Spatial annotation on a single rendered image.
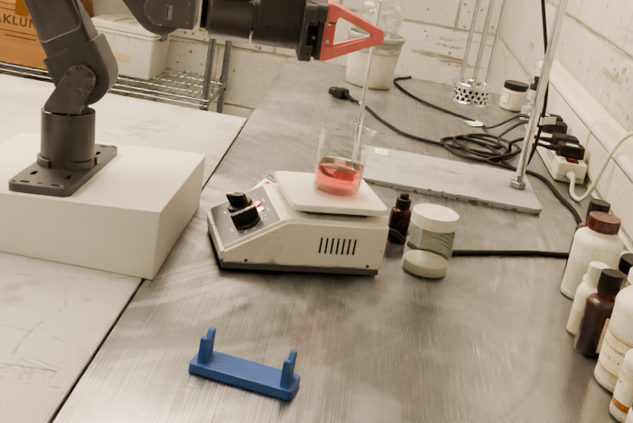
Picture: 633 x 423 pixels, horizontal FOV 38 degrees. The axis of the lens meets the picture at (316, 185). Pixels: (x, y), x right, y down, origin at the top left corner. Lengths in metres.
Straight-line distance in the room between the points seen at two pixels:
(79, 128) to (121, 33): 2.30
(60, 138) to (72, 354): 0.31
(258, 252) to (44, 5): 0.37
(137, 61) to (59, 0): 2.32
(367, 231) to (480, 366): 0.22
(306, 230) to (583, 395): 0.35
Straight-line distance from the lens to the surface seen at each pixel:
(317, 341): 0.95
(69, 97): 1.06
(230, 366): 0.86
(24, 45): 3.39
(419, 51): 3.56
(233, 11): 1.04
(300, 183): 1.13
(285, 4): 1.03
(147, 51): 3.35
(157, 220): 1.00
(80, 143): 1.09
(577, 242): 1.18
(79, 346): 0.89
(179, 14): 1.03
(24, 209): 1.04
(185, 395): 0.83
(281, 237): 1.06
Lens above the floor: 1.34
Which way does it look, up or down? 18 degrees down
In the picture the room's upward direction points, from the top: 10 degrees clockwise
